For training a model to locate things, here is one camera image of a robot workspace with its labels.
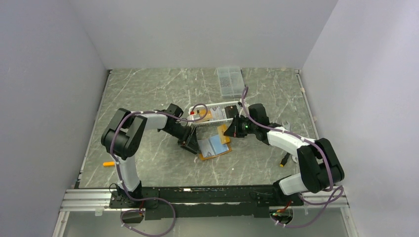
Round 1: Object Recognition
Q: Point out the silver open end wrench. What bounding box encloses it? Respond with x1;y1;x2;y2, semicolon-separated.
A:
282;121;297;163

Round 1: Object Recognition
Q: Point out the white plastic basket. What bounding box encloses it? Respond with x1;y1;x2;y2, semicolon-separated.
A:
187;101;241;126

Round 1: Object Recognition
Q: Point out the black card stack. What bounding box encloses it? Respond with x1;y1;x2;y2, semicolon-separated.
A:
224;105;239;119

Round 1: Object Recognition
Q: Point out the aluminium frame rail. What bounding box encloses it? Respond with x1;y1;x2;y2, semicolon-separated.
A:
59;186;350;213

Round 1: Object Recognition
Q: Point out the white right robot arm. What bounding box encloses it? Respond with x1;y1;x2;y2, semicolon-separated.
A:
224;104;345;205

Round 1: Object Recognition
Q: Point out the silver VIP card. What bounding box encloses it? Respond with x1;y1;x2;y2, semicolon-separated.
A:
198;139;215;158

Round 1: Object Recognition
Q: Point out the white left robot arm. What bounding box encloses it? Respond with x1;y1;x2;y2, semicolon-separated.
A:
101;104;200;207

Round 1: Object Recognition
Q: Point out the orange handled small tool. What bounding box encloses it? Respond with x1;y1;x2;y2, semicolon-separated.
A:
103;161;115;167

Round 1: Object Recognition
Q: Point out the clear plastic screw box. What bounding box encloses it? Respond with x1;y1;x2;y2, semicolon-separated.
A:
216;66;245;98

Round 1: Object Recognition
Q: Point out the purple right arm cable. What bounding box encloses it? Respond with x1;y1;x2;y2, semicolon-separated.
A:
240;86;344;229

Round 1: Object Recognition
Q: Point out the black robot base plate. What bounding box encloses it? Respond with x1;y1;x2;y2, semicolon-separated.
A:
109;185;303;220

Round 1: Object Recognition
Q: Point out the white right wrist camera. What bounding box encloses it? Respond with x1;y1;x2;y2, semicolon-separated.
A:
238;102;249;117

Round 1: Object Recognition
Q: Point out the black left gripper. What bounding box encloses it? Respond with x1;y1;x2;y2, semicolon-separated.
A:
164;123;201;154

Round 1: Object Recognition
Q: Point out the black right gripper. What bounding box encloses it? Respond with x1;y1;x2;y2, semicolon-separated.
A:
224;114;257;138

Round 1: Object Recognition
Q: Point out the orange leather card holder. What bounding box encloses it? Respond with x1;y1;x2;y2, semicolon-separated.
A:
198;135;232;160

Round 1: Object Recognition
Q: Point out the silver card stack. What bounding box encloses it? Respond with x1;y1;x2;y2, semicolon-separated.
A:
210;107;224;120

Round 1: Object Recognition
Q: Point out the yellow tipped black screwdriver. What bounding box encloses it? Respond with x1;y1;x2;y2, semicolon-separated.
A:
280;153;291;167

